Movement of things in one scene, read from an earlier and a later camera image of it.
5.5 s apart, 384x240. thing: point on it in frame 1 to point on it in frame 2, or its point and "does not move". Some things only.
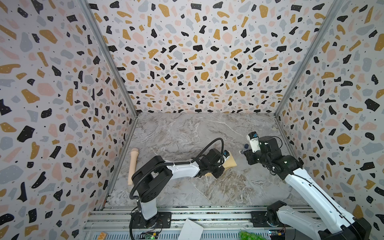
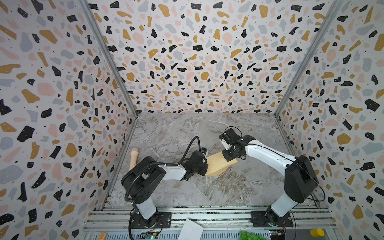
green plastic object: (246, 235) does not move
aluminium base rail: (216, 222) does not move
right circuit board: (277, 234) does not move
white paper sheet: (191, 230) does not move
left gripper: (220, 169) to (203, 165)
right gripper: (248, 154) to (229, 154)
